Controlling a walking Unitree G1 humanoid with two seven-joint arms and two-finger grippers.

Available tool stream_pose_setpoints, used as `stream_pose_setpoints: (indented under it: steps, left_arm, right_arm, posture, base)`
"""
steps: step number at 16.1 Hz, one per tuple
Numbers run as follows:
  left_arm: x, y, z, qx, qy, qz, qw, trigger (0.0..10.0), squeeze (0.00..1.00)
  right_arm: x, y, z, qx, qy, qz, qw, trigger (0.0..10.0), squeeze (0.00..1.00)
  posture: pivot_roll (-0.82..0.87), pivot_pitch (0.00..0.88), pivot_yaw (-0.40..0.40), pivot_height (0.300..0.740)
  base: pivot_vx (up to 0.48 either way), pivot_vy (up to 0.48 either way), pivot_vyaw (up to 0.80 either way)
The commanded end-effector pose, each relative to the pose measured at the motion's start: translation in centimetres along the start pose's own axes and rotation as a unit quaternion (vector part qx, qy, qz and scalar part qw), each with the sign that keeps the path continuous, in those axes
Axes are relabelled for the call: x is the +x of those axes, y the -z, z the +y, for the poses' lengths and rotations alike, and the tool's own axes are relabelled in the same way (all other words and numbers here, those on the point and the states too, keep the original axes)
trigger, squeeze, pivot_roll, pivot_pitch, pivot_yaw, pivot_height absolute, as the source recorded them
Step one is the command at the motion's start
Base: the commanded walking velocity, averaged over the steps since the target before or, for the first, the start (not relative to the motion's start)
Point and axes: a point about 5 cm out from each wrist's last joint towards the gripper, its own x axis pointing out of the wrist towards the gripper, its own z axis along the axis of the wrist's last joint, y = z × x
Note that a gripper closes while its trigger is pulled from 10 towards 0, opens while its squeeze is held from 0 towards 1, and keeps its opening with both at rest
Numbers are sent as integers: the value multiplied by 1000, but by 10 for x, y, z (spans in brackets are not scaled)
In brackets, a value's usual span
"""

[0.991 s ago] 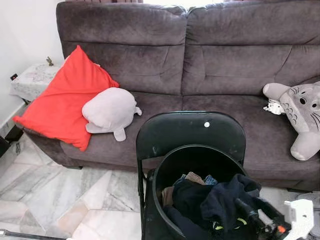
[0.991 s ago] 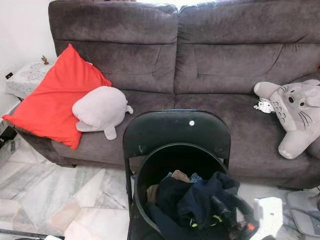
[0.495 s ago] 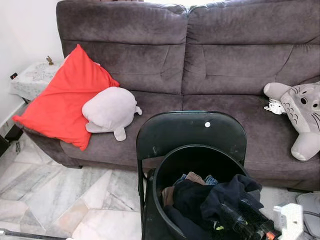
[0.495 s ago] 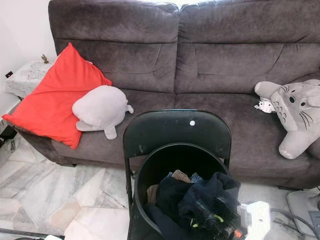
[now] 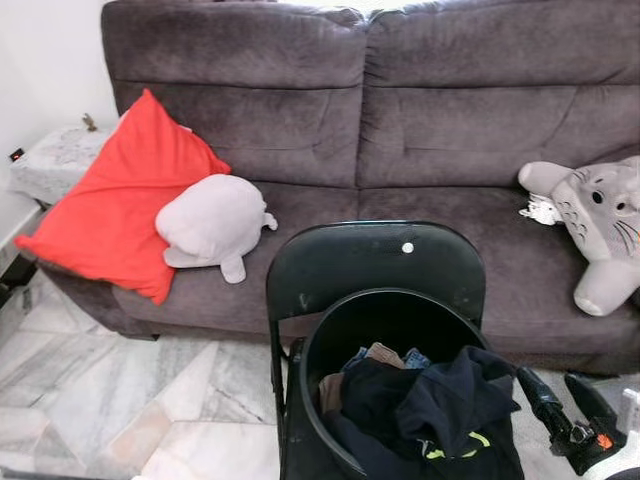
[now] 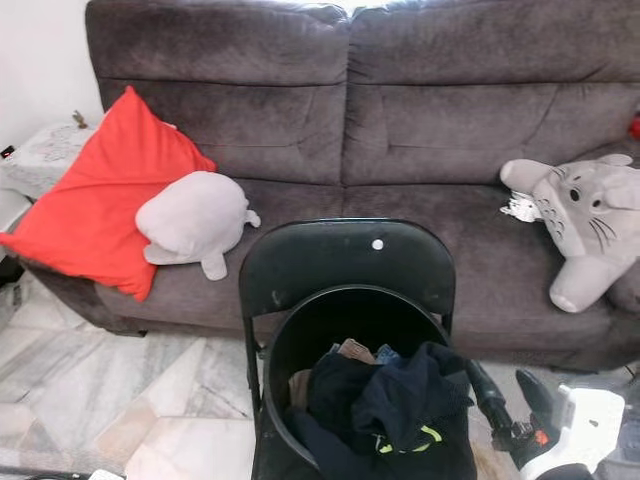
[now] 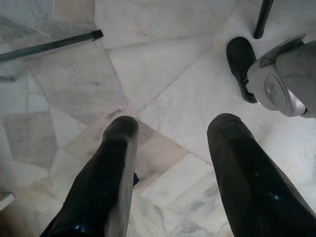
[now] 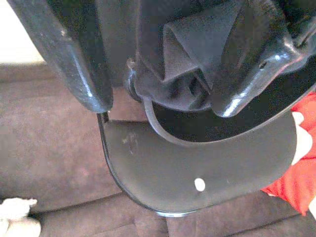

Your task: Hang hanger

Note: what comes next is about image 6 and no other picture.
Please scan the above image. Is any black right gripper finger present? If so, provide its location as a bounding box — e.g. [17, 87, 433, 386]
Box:
[517, 368, 573, 433]
[464, 358, 521, 439]

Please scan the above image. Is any navy garment neon trim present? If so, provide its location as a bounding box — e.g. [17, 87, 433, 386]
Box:
[295, 342, 476, 480]

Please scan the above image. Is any black round laundry basket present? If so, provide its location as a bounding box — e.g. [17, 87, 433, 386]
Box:
[265, 285, 481, 480]

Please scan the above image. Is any grey totoro plush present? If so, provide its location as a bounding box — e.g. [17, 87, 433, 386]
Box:
[500, 153, 640, 314]

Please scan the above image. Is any tan folded garment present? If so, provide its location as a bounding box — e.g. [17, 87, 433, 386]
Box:
[288, 338, 376, 411]

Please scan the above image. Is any black folding chair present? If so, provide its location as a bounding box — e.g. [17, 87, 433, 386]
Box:
[238, 217, 458, 480]

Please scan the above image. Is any red square cushion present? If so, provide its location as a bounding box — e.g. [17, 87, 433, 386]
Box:
[1, 85, 218, 303]

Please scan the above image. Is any side table lace cloth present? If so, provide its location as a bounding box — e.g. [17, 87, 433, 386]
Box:
[0, 110, 103, 201]

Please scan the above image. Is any grey brown fabric sofa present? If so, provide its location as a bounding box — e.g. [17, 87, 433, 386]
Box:
[15, 0, 640, 373]

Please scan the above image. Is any grey seal plush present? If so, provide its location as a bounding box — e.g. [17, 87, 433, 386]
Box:
[135, 170, 261, 282]

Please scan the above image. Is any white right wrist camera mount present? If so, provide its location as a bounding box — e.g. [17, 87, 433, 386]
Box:
[525, 385, 626, 480]

